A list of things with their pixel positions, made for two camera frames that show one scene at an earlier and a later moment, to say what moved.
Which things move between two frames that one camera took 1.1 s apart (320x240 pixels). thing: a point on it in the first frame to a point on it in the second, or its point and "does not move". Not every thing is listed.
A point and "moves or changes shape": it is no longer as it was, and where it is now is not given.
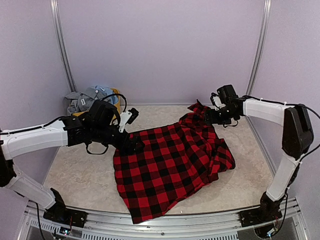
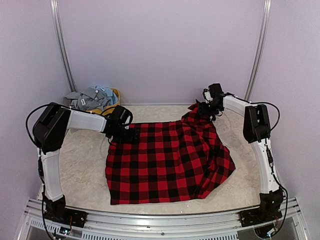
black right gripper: (210, 114) to (203, 109)
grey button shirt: (81, 102) does not move
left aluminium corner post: (54, 5) does not move
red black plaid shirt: (177, 160) moves or changes shape
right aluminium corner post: (261, 46) does not move
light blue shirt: (106, 91) does not move
